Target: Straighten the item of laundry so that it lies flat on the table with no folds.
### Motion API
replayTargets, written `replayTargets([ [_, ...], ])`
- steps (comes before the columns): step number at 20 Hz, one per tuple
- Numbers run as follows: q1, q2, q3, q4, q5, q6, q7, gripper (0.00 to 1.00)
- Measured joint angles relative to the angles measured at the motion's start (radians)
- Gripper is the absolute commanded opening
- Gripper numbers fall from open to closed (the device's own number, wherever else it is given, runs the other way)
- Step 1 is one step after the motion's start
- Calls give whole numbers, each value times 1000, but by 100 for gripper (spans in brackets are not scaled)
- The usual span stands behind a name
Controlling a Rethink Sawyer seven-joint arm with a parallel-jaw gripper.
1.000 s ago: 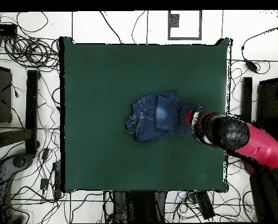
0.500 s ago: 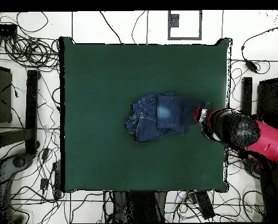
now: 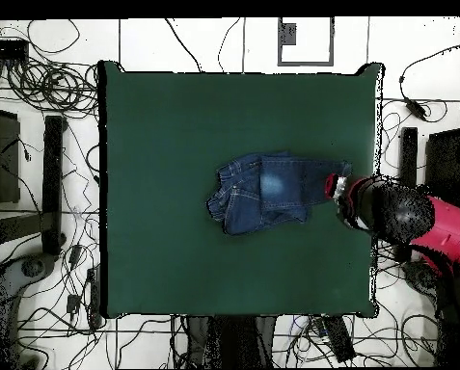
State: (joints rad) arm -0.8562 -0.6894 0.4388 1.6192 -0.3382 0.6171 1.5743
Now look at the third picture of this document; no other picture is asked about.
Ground blue denim jeans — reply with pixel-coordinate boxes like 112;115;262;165
204;150;353;236

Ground black flat box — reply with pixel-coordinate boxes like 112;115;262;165
0;38;30;61

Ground black stand leg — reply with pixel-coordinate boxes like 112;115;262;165
400;126;419;188
0;115;68;256

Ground black power adapter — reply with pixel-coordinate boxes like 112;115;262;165
404;97;429;121

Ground black square case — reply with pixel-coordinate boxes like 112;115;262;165
424;129;460;196
0;106;22;205

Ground grey chair base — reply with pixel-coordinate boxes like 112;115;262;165
0;251;59;369
402;261;441;296

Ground dark green table cloth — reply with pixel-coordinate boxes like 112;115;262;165
97;60;385;319

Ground slim black power strip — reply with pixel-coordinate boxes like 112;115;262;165
86;265;104;329

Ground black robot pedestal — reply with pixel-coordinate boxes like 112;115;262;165
186;315;277;369

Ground coiled black cable bundle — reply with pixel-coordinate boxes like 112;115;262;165
5;57;99;117

